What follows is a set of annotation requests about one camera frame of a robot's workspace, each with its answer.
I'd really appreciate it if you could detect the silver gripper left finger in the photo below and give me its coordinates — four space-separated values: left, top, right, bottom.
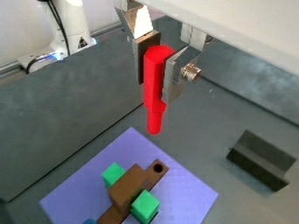
115 0 162 84

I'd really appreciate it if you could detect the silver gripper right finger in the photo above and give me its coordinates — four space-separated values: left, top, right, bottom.
163 24 211 103

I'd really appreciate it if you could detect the red peg object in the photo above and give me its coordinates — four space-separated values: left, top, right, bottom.
144 45 174 135

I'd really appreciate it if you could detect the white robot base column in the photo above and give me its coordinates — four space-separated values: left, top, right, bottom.
18 0 98 74

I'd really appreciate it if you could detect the purple board base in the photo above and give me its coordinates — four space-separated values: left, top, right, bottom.
40 129 218 224

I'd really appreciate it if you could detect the left green block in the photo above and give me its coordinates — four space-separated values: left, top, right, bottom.
102 163 126 187

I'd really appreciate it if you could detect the green block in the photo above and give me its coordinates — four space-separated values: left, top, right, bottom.
102 163 126 187
131 190 160 224

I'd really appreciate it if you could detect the right green block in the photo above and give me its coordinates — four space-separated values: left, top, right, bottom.
131 190 160 224

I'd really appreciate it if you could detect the blue hexagonal peg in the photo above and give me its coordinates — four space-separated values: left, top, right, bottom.
83 218 98 224

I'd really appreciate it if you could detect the black angle bracket holder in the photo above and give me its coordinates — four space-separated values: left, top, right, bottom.
227 130 297 192

